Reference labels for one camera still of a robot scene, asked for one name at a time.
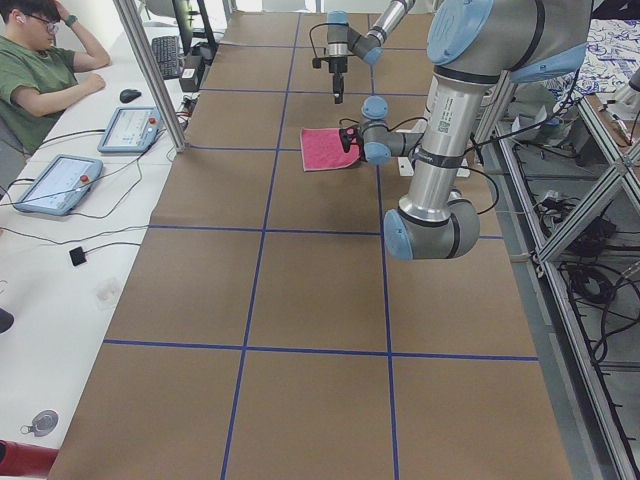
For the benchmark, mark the teach pendant tablet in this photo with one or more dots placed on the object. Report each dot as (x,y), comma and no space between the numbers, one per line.
(131,130)
(61,186)

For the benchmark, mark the pink towel with grey back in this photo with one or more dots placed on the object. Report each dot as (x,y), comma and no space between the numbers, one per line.
(322,150)

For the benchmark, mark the aluminium frame post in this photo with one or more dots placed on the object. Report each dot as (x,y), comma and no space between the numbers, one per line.
(141,48)

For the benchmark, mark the person in green shirt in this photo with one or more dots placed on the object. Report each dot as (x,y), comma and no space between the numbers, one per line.
(48,63)

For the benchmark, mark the round grey tape dispenser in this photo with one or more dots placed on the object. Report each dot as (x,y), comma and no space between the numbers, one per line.
(42,424)

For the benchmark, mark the black computer mouse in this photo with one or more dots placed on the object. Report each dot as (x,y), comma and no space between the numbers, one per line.
(128,95)

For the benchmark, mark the upper teach pendant tablet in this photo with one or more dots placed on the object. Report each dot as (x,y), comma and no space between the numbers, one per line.
(131,130)

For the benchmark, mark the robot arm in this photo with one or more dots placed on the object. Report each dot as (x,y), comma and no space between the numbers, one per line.
(470,44)
(344,41)

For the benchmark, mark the aluminium frame rack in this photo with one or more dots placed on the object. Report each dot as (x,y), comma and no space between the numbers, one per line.
(567,174)

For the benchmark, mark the blue patterned cloth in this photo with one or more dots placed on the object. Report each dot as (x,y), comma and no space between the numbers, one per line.
(611,59)

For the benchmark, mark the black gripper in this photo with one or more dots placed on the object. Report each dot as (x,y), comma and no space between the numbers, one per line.
(337,66)
(351,140)

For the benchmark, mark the black keyboard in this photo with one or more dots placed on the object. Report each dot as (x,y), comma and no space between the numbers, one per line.
(166,51)

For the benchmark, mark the small black square device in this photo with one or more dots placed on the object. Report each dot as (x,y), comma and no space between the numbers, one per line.
(78,256)

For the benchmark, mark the black box with label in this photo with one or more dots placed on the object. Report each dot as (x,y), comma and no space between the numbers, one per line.
(192,73)

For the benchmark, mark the lower teach pendant tablet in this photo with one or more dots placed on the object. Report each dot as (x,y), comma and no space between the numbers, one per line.
(61,186)

